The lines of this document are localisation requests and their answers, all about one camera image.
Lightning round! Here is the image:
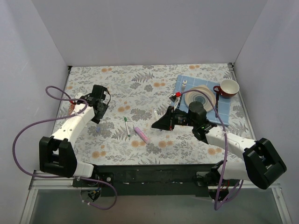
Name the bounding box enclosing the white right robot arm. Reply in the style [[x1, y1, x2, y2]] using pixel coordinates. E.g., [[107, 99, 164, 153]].
[[151, 102, 287, 189]]

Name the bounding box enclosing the red white mug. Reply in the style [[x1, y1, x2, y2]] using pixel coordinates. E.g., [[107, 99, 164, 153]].
[[213, 79, 240, 98]]

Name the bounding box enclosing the beige blue-ringed plate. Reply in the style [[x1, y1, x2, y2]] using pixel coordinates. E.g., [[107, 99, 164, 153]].
[[184, 85, 216, 112]]

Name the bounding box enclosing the silver fork black handle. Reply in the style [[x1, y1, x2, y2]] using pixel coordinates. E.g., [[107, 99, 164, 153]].
[[180, 80, 187, 92]]

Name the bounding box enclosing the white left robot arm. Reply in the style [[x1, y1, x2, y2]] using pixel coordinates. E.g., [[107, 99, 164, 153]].
[[39, 84, 110, 187]]

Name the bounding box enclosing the white green-tipped marker pen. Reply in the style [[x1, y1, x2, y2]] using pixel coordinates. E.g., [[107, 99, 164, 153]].
[[125, 121, 130, 137]]

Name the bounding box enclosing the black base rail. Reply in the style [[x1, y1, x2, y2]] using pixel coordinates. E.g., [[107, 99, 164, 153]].
[[70, 164, 246, 199]]

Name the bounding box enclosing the black-handled knife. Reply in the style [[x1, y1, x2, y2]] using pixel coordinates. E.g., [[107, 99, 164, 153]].
[[215, 92, 220, 118]]

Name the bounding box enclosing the blue checkered cloth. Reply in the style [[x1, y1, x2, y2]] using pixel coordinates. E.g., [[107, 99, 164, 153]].
[[174, 75, 231, 126]]

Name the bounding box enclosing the red patterned small bowl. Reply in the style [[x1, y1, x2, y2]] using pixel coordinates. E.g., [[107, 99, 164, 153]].
[[69, 104, 75, 112]]

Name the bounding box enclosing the pink highlighter pen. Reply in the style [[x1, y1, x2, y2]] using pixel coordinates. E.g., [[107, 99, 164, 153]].
[[134, 127, 150, 144]]

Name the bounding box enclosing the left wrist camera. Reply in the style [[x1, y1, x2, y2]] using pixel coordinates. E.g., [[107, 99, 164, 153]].
[[69, 93, 88, 105]]

